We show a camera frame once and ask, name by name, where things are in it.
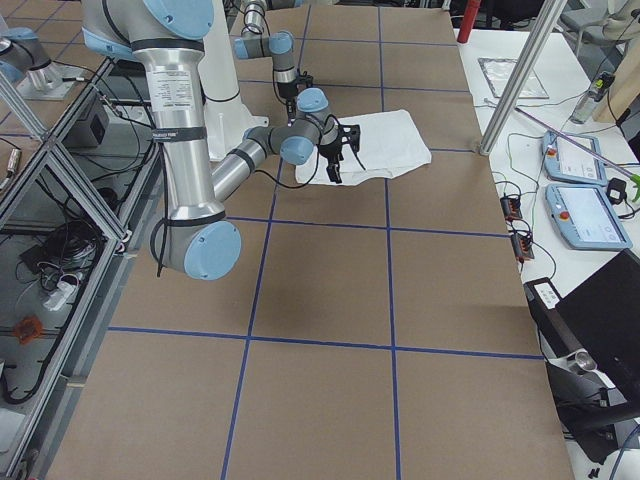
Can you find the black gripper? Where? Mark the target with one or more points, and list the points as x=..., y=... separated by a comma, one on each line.
x=286, y=91
x=330, y=151

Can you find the white long-sleeve printed shirt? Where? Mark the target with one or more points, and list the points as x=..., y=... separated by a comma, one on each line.
x=390, y=146

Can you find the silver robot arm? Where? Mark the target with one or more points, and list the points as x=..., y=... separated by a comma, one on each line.
x=257, y=41
x=172, y=40

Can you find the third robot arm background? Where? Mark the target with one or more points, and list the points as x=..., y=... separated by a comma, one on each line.
x=28, y=66

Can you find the black orange adapter box upper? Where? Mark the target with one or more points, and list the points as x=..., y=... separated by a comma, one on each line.
x=511, y=208

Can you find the black orange adapter box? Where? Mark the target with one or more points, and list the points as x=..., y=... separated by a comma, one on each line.
x=522, y=247
x=511, y=208

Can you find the silver framed tray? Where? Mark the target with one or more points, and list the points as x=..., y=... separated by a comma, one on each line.
x=497, y=73

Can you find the black orange adapter box lower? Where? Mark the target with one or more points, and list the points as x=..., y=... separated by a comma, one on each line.
x=522, y=247

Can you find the upper blue teach pendant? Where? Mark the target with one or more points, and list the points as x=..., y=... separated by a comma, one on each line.
x=565, y=162

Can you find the blue teach pendant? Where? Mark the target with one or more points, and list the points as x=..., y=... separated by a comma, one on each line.
x=565, y=162
x=584, y=218

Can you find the lower blue teach pendant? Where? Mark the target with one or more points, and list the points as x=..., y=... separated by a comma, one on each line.
x=584, y=218

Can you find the clear plastic water bottle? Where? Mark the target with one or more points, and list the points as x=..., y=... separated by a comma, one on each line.
x=592, y=97

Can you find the purple green grabber stick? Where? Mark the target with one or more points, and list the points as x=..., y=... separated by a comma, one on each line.
x=634, y=178

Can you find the black laptop computer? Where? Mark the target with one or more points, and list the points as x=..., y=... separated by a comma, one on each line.
x=601, y=316

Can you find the white pedestal column with base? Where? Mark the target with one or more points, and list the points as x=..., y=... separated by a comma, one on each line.
x=226, y=116

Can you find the aluminium frame post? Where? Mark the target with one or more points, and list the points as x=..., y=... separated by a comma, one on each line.
x=536, y=40

